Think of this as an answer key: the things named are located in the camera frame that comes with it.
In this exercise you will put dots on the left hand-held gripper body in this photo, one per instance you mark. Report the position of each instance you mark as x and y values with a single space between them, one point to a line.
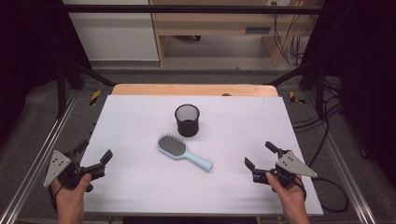
57 166

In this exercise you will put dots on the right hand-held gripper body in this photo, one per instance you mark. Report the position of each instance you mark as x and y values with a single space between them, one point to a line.
292 165

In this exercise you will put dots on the light blue hairbrush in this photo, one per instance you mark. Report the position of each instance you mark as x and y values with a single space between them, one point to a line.
174 147

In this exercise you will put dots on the black mesh pen cup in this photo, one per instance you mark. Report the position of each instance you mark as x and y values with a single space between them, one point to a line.
187 124

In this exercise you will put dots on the person's left hand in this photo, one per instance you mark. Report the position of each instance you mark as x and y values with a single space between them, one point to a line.
70 194

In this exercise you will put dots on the person's right hand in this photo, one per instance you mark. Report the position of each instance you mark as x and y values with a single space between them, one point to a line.
289 196

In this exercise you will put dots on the black curtain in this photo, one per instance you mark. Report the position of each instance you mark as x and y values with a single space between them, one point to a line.
367 62
28 46

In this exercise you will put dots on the white cabinet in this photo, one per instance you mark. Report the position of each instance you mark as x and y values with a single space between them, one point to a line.
115 34

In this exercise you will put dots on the beige wooden desk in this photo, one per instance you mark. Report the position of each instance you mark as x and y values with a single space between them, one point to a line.
218 23

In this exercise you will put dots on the aluminium floor rail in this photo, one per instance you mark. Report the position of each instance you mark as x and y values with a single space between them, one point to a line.
345 174
37 155

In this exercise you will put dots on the black frame upright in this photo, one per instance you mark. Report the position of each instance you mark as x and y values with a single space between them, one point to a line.
61 93

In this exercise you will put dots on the black diagonal frame brace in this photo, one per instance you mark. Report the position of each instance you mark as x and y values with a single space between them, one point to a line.
289 76
90 73

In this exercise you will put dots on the black horizontal frame bar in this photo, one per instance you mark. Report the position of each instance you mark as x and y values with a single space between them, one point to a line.
186 9

